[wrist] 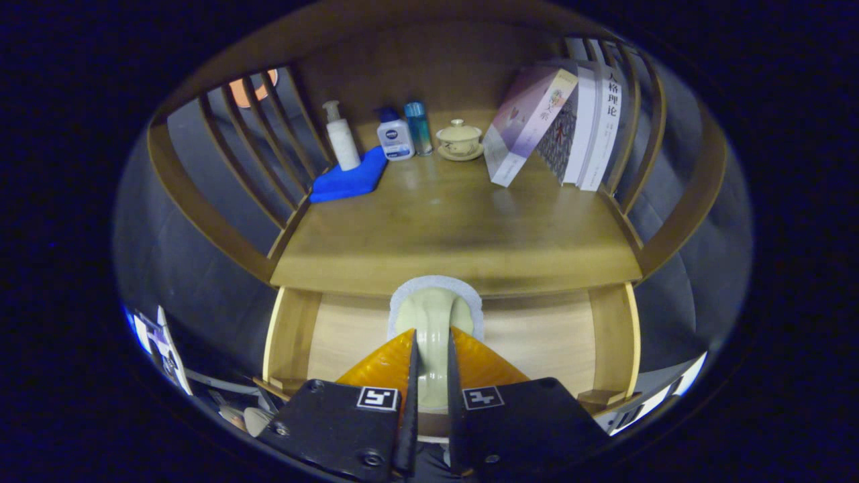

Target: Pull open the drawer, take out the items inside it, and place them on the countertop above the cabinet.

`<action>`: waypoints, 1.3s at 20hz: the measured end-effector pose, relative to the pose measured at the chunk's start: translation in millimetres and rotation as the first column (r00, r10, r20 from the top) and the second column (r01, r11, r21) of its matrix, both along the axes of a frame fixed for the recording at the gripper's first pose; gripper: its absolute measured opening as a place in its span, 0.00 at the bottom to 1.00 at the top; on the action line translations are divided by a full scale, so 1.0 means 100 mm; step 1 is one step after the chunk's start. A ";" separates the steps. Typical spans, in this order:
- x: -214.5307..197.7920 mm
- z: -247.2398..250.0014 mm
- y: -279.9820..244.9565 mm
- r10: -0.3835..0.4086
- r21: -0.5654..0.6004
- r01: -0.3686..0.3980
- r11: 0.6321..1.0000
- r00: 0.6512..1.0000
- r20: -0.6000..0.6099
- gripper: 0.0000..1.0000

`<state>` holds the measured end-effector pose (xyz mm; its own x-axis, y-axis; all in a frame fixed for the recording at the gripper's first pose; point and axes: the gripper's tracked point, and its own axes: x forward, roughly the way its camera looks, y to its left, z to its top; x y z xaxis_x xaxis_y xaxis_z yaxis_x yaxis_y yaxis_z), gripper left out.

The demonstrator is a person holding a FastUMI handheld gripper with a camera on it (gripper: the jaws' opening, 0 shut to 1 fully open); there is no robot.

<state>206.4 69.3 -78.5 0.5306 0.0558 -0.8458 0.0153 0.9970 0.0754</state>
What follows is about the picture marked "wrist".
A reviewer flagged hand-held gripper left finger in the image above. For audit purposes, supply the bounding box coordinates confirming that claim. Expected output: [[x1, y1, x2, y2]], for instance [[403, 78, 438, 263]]
[[258, 327, 420, 482]]

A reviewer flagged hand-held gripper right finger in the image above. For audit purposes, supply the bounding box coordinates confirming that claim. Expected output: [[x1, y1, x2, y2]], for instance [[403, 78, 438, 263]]
[[446, 326, 608, 478]]

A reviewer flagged pale green handled scrubber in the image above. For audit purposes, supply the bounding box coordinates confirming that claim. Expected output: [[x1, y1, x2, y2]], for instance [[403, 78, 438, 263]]
[[388, 275, 485, 411]]

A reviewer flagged wooden drawer with black knob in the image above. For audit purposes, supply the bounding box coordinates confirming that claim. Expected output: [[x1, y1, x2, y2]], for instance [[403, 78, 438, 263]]
[[262, 282, 642, 417]]

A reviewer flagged wooden countertop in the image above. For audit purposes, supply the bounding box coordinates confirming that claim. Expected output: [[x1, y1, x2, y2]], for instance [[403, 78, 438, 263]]
[[270, 111, 644, 299]]

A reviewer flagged wooden cabinet with slatted sides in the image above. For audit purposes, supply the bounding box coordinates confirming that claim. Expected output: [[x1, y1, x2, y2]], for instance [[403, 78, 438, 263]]
[[146, 0, 729, 299]]

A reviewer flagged blue folded cloth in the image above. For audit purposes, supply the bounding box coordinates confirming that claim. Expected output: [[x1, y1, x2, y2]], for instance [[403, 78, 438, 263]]
[[309, 146, 389, 203]]

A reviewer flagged white stand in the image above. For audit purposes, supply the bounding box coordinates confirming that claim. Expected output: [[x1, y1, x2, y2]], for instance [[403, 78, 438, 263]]
[[156, 305, 193, 396]]

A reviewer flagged white bottle with blue cap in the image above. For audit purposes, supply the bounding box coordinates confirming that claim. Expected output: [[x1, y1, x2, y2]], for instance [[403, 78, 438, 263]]
[[376, 107, 415, 162]]

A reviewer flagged white pump bottle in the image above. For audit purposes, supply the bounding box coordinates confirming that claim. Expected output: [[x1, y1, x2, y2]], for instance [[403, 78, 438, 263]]
[[322, 101, 362, 172]]

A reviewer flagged beige lidded tea cup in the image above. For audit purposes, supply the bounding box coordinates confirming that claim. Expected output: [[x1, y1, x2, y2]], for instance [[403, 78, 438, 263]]
[[436, 119, 485, 162]]

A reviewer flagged teal slim bottle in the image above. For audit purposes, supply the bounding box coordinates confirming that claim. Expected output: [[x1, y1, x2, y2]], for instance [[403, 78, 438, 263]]
[[404, 101, 434, 156]]

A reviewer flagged purple and white book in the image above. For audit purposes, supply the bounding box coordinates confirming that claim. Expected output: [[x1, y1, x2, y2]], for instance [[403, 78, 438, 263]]
[[483, 66, 578, 188]]

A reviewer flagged book with patterned cover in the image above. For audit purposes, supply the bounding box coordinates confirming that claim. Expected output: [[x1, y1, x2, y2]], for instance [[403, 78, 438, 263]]
[[536, 64, 598, 186]]

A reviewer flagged white book with black lettering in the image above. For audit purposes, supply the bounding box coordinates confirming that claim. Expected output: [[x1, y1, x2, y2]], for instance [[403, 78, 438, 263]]
[[578, 64, 623, 193]]

